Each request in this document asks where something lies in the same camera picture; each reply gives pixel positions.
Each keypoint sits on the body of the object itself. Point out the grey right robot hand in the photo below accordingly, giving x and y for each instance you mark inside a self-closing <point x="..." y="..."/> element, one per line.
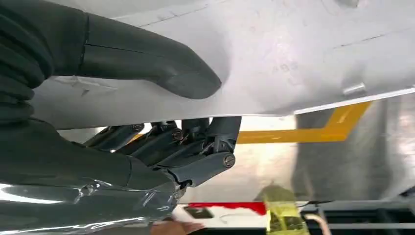
<point x="136" y="55"/>

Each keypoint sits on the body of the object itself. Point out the red label strip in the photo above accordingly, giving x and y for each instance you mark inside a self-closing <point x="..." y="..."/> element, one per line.
<point x="233" y="207"/>

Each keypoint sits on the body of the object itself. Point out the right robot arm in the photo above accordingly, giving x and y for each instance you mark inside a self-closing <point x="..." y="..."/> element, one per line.
<point x="19" y="48"/>

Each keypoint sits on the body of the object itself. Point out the black frame rack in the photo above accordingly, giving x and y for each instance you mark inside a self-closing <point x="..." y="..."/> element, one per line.
<point x="366" y="214"/>

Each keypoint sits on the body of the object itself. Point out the white card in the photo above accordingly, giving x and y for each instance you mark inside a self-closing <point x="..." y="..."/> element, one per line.
<point x="240" y="220"/>

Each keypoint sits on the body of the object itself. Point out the person's hand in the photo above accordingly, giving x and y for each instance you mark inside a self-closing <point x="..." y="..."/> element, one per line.
<point x="175" y="228"/>

